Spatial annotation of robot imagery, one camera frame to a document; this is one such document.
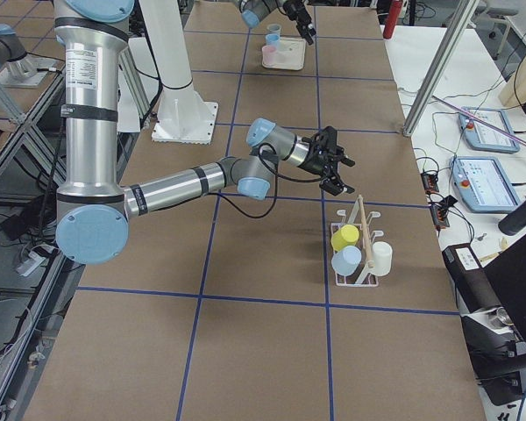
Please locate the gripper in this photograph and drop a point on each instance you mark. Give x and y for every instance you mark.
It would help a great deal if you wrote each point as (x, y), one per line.
(312, 164)
(292, 8)

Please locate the grey plastic cup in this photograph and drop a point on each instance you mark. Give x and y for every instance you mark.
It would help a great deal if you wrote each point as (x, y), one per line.
(274, 29)

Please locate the yellow plastic cup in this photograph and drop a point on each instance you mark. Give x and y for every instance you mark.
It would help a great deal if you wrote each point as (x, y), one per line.
(345, 235)

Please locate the white plastic cup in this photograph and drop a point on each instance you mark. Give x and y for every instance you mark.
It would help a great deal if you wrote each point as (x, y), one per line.
(382, 258)

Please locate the light blue cup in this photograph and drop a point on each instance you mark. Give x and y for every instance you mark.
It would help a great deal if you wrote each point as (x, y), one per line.
(346, 260)
(272, 39)

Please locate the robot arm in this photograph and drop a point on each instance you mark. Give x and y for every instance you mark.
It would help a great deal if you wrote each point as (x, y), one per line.
(253, 12)
(93, 211)

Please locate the pink plastic cup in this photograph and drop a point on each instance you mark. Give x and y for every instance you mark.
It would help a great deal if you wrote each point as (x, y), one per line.
(268, 55)

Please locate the white plastic tray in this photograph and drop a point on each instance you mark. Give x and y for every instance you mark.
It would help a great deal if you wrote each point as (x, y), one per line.
(290, 54)

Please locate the red bottle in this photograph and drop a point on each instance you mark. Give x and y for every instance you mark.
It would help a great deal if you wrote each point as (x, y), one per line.
(392, 18)

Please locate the near teach pendant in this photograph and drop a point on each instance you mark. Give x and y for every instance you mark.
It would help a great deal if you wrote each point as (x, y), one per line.
(483, 185)

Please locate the teach pendant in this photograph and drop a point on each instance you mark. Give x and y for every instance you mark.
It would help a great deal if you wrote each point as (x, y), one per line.
(483, 185)
(483, 138)

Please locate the far teach pendant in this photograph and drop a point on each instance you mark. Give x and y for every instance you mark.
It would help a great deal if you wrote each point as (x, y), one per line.
(483, 138)

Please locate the black insulated bottle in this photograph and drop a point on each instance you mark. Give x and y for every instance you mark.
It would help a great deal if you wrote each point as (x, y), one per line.
(514, 221)

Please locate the black label box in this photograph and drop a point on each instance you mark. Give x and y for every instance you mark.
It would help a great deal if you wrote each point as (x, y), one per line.
(472, 290)

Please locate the grey office chair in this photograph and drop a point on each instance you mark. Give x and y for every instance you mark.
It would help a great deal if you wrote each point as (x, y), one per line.
(506, 17)

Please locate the black monitor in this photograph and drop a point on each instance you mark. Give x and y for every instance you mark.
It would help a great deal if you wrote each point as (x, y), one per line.
(507, 276)

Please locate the white wire cup rack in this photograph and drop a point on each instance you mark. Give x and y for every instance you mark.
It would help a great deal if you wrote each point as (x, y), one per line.
(363, 219)

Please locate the aluminium frame post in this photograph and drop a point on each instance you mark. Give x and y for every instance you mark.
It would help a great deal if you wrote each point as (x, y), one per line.
(459, 22)

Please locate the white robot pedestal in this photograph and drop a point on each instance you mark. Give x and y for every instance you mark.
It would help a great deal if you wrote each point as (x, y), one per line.
(183, 116)

